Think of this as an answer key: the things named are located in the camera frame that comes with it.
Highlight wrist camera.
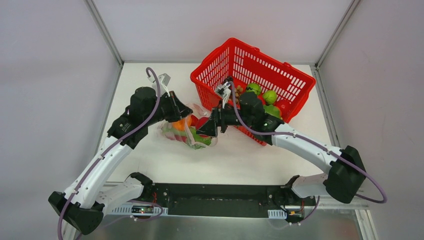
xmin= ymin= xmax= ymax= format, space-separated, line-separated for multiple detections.
xmin=147 ymin=73 xmax=171 ymax=97
xmin=214 ymin=77 xmax=233 ymax=109

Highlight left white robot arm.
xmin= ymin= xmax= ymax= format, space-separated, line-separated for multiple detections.
xmin=48 ymin=87 xmax=193 ymax=240

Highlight clear zip top bag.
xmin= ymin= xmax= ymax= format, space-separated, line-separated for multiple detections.
xmin=158 ymin=103 xmax=218 ymax=148

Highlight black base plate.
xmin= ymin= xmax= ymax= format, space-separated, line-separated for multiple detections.
xmin=136 ymin=183 xmax=316 ymax=219

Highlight aluminium frame rail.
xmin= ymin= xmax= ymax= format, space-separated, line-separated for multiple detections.
xmin=70 ymin=181 xmax=369 ymax=211

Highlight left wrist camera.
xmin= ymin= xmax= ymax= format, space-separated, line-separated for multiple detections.
xmin=147 ymin=73 xmax=171 ymax=97

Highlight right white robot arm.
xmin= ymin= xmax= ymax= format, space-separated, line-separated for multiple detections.
xmin=196 ymin=92 xmax=365 ymax=205

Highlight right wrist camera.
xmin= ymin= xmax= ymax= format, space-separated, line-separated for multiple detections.
xmin=214 ymin=77 xmax=233 ymax=109

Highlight napa cabbage toy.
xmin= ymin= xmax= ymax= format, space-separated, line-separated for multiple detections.
xmin=161 ymin=127 xmax=213 ymax=150

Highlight red plastic shopping basket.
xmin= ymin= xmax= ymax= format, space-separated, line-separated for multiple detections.
xmin=190 ymin=37 xmax=317 ymax=147

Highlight red apple toy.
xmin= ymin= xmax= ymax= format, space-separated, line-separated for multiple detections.
xmin=189 ymin=114 xmax=209 ymax=129

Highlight orange fruit toy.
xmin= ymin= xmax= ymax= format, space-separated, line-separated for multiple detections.
xmin=171 ymin=115 xmax=192 ymax=131

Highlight green lettuce toy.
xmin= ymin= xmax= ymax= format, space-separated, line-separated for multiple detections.
xmin=263 ymin=105 xmax=282 ymax=120

